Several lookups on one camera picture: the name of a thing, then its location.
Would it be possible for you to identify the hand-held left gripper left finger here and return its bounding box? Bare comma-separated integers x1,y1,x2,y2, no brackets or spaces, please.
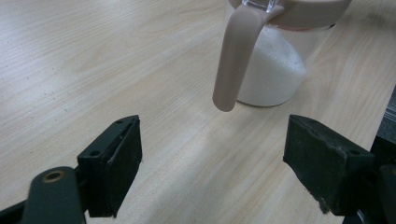
77,114,144,218

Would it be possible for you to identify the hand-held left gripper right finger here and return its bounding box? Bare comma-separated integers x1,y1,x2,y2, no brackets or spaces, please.
282,113,376,217

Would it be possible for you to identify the clear jar with beige handle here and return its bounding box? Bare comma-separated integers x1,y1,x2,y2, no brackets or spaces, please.
212,0,353,113

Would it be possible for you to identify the white sugar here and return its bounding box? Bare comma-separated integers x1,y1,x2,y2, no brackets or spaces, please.
236,25,308,107

